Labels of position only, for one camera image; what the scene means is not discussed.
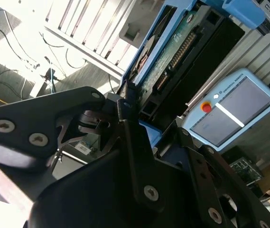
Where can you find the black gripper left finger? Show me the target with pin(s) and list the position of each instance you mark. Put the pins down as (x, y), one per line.
(30, 111)

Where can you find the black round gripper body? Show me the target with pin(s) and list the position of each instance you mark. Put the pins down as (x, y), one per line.
(89, 202)

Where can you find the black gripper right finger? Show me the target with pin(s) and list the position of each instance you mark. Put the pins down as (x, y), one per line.
(201, 166)

